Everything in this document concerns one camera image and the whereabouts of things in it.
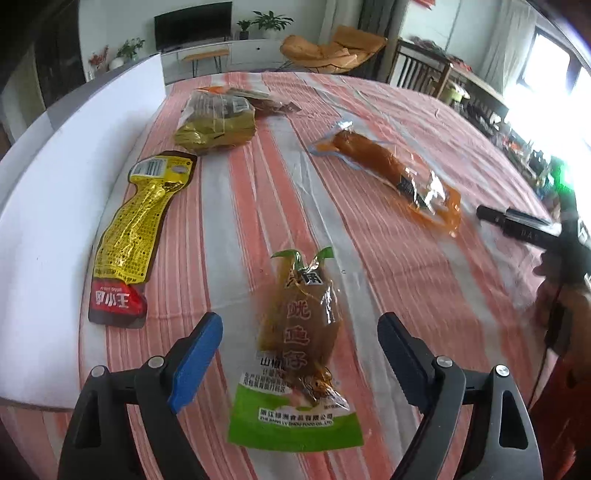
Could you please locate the striped pink tablecloth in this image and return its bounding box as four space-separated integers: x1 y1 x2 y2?
1 73 544 479

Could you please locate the orange clear snack packet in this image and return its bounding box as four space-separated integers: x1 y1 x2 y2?
308 121 462 237

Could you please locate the white tv cabinet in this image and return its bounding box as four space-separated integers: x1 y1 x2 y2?
160 39 286 85

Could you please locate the red flower vase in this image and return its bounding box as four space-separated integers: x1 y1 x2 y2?
88 45 109 79

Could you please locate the white cardboard box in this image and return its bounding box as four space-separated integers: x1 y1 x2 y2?
1 55 166 409

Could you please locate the dark wooden chair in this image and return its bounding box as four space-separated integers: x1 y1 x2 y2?
389 38 453 98

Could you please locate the black television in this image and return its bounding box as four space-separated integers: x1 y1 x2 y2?
154 2 232 52

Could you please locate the green potted plant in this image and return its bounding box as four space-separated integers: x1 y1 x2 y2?
253 10 294 39

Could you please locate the small wooden side table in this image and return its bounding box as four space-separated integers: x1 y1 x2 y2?
181 48 230 78

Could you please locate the gold foil snack bag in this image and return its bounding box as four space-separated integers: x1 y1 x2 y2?
173 90 256 153

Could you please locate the yellow red snack packet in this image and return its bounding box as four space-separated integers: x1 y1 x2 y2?
88 150 197 329

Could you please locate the orange lounge chair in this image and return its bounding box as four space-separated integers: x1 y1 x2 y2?
280 25 388 74

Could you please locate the green brown fish snack packet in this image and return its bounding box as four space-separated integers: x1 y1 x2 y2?
228 247 363 453

